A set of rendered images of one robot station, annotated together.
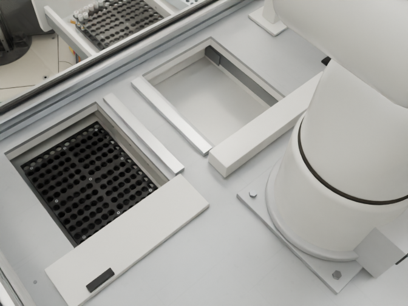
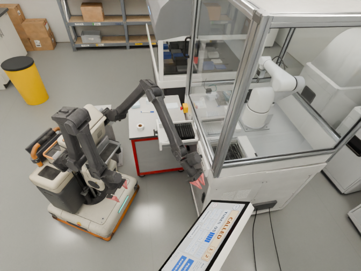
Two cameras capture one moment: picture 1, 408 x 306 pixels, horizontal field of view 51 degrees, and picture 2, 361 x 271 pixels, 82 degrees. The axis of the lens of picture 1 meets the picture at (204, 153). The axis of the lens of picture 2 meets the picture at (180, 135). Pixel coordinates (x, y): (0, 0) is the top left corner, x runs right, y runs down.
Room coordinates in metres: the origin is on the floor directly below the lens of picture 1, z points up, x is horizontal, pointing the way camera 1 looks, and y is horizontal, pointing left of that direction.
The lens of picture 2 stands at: (0.16, 1.33, 2.21)
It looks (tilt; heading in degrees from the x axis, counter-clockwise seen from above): 47 degrees down; 302
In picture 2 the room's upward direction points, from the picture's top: 4 degrees clockwise
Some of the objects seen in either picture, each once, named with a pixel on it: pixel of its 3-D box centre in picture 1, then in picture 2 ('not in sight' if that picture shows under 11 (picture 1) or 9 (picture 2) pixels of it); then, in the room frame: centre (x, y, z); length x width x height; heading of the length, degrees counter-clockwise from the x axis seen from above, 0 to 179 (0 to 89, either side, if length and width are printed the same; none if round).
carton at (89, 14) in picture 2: not in sight; (93, 12); (4.43, -1.70, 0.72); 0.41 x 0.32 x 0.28; 45
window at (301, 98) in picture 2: not in sight; (311, 107); (0.05, 0.16, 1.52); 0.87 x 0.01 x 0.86; 45
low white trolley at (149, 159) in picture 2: not in sight; (157, 138); (1.27, 0.06, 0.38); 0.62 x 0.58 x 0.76; 135
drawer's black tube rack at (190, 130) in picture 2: not in sight; (180, 132); (0.85, 0.22, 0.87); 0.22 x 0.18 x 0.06; 45
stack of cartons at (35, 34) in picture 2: not in sight; (27, 28); (5.43, -0.70, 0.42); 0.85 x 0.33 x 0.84; 45
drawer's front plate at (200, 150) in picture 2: not in sight; (202, 158); (0.54, 0.36, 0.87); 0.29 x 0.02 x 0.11; 135
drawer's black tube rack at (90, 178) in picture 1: (93, 187); not in sight; (0.40, 0.21, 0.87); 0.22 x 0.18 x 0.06; 45
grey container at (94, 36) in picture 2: not in sight; (91, 36); (4.53, -1.58, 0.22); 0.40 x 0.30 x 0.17; 45
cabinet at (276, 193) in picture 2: not in sight; (233, 159); (0.39, -0.17, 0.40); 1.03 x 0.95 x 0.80; 135
